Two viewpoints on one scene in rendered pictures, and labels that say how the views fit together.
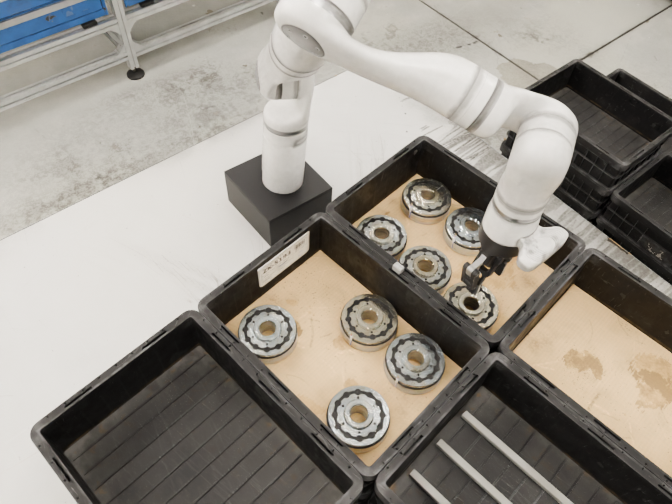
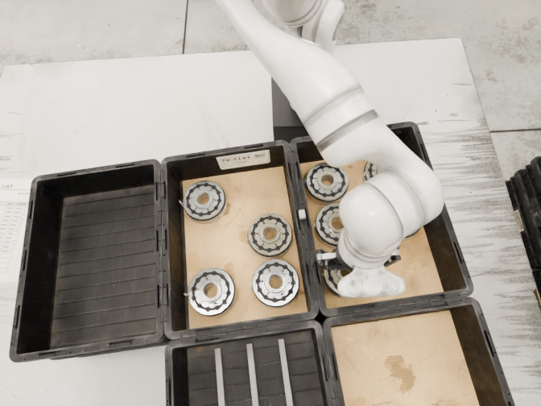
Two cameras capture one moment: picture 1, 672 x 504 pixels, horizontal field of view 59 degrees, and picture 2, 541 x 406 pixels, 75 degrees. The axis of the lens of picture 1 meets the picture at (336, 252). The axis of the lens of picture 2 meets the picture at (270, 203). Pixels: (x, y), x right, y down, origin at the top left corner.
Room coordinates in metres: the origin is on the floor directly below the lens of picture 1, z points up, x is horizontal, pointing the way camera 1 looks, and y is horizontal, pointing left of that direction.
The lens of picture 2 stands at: (0.38, -0.25, 1.64)
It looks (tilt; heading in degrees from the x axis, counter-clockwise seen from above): 68 degrees down; 49
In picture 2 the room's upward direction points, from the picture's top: 8 degrees counter-clockwise
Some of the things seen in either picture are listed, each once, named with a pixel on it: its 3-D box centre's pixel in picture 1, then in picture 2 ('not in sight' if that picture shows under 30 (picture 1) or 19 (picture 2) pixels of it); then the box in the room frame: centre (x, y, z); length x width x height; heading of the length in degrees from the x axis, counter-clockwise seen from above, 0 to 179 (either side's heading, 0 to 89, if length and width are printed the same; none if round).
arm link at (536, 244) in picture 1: (523, 221); (369, 254); (0.54, -0.26, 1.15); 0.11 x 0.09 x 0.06; 43
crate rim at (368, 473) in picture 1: (341, 329); (233, 231); (0.47, -0.02, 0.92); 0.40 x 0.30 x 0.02; 49
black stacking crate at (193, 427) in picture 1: (201, 469); (105, 257); (0.24, 0.18, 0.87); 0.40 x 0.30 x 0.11; 49
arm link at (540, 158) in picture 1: (532, 171); (375, 222); (0.54, -0.24, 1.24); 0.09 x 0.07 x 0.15; 162
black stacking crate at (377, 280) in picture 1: (340, 343); (236, 238); (0.47, -0.02, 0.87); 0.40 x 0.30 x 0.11; 49
